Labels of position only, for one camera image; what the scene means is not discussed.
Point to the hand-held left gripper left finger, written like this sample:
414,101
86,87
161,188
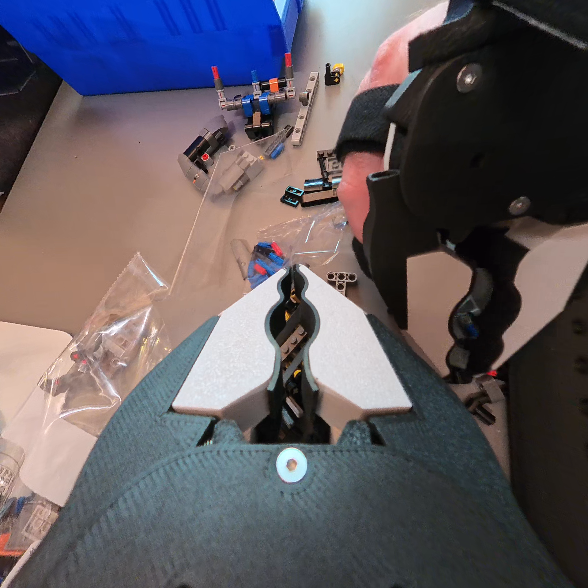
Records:
229,363

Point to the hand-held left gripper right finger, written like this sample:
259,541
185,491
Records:
353,363

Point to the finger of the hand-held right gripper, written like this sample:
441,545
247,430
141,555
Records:
459,367
551,275

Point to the grey black lego axle connector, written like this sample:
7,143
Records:
492,390

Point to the grey lego wedge blue pin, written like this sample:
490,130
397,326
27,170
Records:
467,307

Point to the black lego chassis assembly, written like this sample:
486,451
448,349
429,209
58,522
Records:
294,340

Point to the black lego assembly shiny bar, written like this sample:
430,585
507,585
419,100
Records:
317,197

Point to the grey T-shaped lego beam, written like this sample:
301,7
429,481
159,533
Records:
342,277

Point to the grey curved lego panel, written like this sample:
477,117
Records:
240,257

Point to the crumpled bag of lego pins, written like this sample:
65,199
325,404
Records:
266,257

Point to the clear bag grey lego pieces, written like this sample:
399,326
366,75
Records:
105,349

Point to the black yellow lego connector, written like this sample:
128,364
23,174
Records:
331,78

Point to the long light grey lego beam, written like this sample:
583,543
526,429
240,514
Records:
307,110

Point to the small black teal lego tile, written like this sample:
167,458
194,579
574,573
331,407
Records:
291,195

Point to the grey lego block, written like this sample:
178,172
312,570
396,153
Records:
239,172

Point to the small blue grey lego piece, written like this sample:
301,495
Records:
273,149

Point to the curved grey black lego assembly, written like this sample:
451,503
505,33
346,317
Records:
197,147

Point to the blue grey axle lego assembly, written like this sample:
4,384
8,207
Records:
257,103

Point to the clear bag mixed lego pieces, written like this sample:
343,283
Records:
27,519

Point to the person's right hand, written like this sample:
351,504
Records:
390,50

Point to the flat clear plastic bag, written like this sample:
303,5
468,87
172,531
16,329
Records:
216,206

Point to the white rounded board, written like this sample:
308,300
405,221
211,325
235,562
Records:
27,358

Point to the blue plastic bin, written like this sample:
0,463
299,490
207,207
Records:
138,41

